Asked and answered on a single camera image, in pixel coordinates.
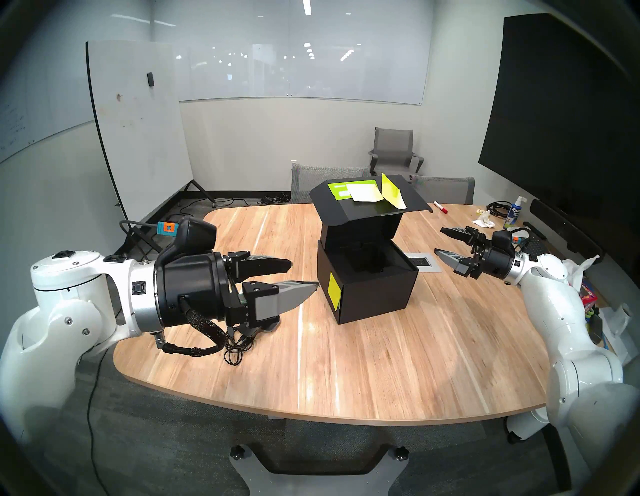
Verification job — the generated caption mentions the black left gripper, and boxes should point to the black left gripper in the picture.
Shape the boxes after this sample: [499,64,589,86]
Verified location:
[154,251,320,330]

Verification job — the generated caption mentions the black video conference bar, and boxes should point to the black video conference bar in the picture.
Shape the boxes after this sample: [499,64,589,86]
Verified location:
[529,199,606,265]

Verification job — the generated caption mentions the black floor cables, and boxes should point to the black floor cables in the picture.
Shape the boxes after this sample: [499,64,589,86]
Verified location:
[165,192,292,231]

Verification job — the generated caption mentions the black computer mouse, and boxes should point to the black computer mouse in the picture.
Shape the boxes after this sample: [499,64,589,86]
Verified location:
[240,319,282,335]

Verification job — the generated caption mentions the colourful floral tissue box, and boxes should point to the colourful floral tissue box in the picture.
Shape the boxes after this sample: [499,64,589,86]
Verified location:
[567,255,601,312]

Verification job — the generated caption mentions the silver table power grommet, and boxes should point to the silver table power grommet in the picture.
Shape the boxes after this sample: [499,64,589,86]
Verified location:
[406,252,444,273]

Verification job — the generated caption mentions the mobile whiteboard on stand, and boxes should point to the mobile whiteboard on stand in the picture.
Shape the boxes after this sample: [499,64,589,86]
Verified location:
[86,41,217,253]

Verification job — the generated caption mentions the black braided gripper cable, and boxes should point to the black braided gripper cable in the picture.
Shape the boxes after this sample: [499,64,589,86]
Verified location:
[161,297,229,359]

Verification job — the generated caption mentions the whiteboard cleaner spray bottle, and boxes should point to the whiteboard cleaner spray bottle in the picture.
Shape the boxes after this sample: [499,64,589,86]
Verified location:
[503,196,528,231]

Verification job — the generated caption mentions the black mouse USB cable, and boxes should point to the black mouse USB cable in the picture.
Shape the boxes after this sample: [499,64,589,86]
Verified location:
[222,330,257,366]

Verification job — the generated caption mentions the black cardboard box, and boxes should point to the black cardboard box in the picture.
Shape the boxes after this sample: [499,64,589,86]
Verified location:
[309,174,434,325]

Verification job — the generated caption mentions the large black wall display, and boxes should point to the large black wall display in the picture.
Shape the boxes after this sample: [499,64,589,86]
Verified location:
[478,12,640,271]

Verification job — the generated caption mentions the wall whiteboard with writing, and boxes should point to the wall whiteboard with writing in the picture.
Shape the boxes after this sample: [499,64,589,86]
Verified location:
[0,15,153,166]

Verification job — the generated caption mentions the glass wall whiteboard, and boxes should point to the glass wall whiteboard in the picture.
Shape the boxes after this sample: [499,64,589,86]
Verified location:
[152,0,435,106]

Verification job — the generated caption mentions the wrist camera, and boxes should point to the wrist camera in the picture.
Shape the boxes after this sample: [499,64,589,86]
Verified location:
[492,229,527,253]
[157,217,218,266]

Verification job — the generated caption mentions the grey office chair with armrests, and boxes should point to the grey office chair with armrests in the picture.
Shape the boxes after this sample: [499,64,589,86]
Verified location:
[368,127,425,183]

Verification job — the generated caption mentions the grey mesh office chair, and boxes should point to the grey mesh office chair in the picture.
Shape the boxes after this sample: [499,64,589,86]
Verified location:
[411,176,476,206]
[291,163,371,205]

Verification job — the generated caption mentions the white mug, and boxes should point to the white mug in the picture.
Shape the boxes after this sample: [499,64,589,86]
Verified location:
[611,303,637,341]

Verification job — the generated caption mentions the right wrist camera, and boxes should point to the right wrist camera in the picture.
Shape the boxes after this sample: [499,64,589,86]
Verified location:
[492,229,527,253]

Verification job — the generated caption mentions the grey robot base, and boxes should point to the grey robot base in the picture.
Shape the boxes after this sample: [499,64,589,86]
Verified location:
[230,442,410,496]

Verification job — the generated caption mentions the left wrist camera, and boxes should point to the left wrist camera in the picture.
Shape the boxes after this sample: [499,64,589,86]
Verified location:
[157,217,218,266]

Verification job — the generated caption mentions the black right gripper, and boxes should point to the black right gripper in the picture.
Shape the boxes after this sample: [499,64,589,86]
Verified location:
[433,227,516,280]

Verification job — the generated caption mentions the white paper sheets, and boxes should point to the white paper sheets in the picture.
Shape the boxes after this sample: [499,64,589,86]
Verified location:
[600,307,640,366]

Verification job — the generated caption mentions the pale yellow sticky note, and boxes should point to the pale yellow sticky note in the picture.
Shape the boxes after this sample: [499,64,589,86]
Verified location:
[346,184,383,203]

